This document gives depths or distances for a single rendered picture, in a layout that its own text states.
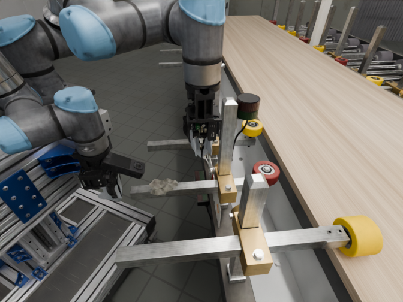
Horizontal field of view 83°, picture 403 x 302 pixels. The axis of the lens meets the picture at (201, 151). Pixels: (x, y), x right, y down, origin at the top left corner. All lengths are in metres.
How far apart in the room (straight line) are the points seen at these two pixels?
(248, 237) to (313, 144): 0.50
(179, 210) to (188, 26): 1.44
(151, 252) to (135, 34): 0.39
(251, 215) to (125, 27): 0.39
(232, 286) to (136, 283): 0.87
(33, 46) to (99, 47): 0.48
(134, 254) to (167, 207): 1.27
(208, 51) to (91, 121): 0.30
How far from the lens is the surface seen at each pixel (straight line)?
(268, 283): 0.84
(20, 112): 0.58
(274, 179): 0.70
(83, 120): 0.55
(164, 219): 1.69
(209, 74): 0.43
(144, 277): 1.52
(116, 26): 0.41
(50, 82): 0.89
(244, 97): 0.60
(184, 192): 0.71
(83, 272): 1.40
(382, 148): 0.99
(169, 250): 0.48
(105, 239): 1.45
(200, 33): 0.41
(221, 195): 0.68
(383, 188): 0.82
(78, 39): 0.40
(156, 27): 0.46
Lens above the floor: 1.39
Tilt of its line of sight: 40 degrees down
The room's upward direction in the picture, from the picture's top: straight up
